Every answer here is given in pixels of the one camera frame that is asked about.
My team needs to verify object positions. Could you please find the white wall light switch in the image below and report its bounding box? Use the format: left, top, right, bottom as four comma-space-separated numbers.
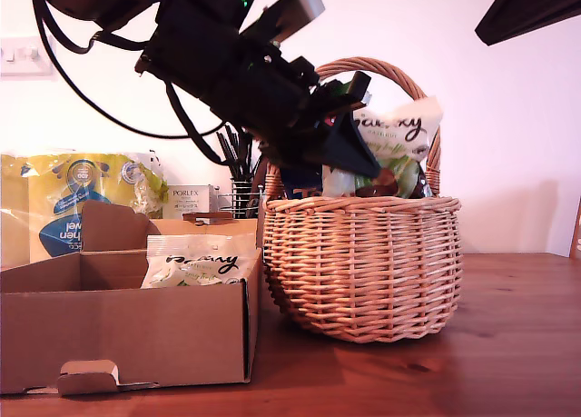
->
0, 35, 54, 78

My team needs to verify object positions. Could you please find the woven wicker basket with handle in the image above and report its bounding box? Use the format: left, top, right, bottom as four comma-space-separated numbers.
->
261, 56, 463, 344

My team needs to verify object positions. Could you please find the brown cardboard box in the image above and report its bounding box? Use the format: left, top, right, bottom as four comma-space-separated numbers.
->
0, 200, 263, 398

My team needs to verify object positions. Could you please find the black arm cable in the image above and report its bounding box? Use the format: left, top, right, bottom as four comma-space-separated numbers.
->
31, 0, 231, 140
165, 80, 228, 164
40, 0, 151, 55

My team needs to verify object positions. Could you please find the wire utensil holder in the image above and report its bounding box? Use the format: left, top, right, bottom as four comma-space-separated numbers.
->
217, 178, 267, 221

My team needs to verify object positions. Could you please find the yellow kitchen towel pack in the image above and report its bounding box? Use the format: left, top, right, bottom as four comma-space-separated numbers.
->
0, 149, 168, 271

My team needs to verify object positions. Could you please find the white Porlex box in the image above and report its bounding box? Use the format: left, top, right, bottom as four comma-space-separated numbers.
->
166, 184, 218, 221

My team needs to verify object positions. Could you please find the blue Terry's orange egg bag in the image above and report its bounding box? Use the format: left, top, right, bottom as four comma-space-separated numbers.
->
283, 166, 326, 201

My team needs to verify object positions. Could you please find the wooden chair back with dots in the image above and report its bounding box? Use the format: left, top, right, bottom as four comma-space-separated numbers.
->
566, 194, 581, 260

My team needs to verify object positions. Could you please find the white Galaxy truffle egg bag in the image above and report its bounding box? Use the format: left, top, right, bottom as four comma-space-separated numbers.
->
140, 233, 258, 290
321, 96, 444, 199

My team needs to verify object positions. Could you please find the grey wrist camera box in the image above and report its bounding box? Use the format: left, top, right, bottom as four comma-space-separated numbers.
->
261, 0, 327, 41

